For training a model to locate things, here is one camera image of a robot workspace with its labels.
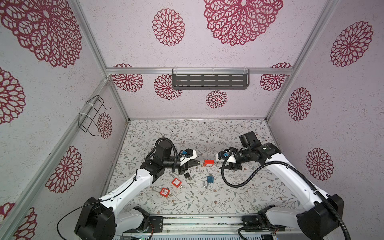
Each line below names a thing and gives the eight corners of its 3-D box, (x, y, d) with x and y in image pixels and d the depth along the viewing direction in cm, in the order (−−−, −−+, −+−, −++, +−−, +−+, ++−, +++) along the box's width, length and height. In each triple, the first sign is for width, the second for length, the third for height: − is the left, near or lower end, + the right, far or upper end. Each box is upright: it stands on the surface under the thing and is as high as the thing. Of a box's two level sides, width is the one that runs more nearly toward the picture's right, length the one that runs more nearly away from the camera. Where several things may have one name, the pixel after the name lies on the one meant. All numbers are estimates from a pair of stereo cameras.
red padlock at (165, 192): (160, 197, 84) (159, 196, 83) (161, 189, 87) (160, 187, 86) (169, 197, 84) (169, 196, 83) (170, 189, 87) (170, 187, 86)
